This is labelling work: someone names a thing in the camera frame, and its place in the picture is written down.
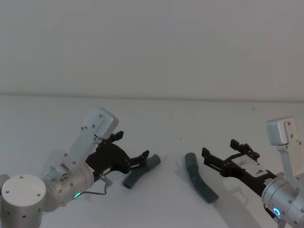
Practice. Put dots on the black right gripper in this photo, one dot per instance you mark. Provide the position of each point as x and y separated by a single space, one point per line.
247 169

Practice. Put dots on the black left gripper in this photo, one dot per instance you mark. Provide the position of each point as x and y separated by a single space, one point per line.
111 158

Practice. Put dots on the short grey curved tube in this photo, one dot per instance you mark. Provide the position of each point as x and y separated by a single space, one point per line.
140 174

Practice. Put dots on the long grey curved tube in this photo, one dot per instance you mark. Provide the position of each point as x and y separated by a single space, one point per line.
197 178

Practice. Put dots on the white table cloth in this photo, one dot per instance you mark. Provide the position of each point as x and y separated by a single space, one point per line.
166 209

